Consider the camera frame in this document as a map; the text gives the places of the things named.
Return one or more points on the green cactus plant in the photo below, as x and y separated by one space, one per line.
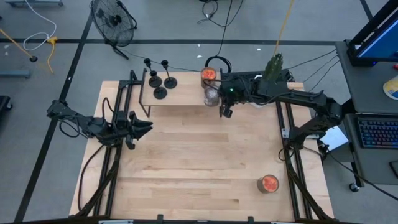
273 67

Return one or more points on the grey desk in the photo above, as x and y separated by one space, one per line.
367 90

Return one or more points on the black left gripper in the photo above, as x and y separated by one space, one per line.
121 130

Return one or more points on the black caster wheel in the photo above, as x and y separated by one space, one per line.
354 187

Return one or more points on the black candlestick holder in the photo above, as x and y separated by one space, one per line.
155 82
160 93
170 82

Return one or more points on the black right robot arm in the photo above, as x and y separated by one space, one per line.
304 98

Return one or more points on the grey floor bar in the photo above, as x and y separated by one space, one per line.
34 2
15 74

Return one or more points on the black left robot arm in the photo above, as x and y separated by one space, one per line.
84 124

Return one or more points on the black computer monitor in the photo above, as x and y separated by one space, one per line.
379 40

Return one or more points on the black keyboard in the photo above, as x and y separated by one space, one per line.
245 74

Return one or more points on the black floor fan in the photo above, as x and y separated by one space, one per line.
113 21

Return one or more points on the glass candle jar orange wax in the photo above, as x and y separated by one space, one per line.
208 74
269 183

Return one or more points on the yellow and blue round pad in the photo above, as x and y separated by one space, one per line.
392 88

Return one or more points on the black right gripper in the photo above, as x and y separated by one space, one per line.
239 91

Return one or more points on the backlit rainbow keyboard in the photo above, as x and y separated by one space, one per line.
377 133

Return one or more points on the glass candle jar pale wax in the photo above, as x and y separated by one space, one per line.
211 97

